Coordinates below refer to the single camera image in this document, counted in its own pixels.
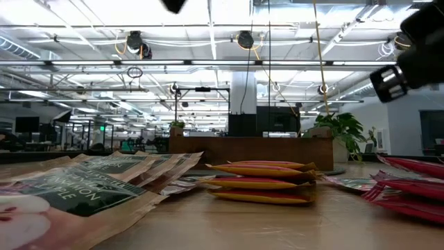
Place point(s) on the wooden tea organiser box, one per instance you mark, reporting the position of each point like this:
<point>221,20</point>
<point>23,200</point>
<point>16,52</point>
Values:
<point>260,149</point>

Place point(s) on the strawberry tea packet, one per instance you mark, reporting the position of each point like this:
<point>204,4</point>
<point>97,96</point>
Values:
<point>350,183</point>
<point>416,185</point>
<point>416,166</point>
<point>409,208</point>

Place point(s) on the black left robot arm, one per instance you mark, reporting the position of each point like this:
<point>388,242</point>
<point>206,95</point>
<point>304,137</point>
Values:
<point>173,4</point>

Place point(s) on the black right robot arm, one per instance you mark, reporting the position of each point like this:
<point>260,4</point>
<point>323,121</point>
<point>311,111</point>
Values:
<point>421,52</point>

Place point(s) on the white square pillar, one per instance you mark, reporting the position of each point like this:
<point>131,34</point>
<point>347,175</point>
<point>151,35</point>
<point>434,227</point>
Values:
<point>243,90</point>

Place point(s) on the small background plant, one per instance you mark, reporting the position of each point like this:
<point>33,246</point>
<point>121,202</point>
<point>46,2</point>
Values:
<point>177,124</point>

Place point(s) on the long ceiling light strip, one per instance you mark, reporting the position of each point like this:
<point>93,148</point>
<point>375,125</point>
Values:
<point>138,62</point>

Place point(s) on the green exit sign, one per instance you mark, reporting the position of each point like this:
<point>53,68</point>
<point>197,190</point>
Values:
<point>102,128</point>

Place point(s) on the green potted plant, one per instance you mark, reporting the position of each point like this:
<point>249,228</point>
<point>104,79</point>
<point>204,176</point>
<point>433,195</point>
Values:
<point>343,126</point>

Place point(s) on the black background monitor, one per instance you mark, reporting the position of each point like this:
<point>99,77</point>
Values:
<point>27,124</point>

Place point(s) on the black background camera frame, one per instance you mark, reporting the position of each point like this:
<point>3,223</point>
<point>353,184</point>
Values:
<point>203,89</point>

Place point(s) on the wall picture frame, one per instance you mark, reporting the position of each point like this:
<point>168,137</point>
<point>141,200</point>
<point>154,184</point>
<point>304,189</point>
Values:
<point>379,139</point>

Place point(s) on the black aluminium table frame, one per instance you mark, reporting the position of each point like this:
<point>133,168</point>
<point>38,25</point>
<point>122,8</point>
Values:
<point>34,157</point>

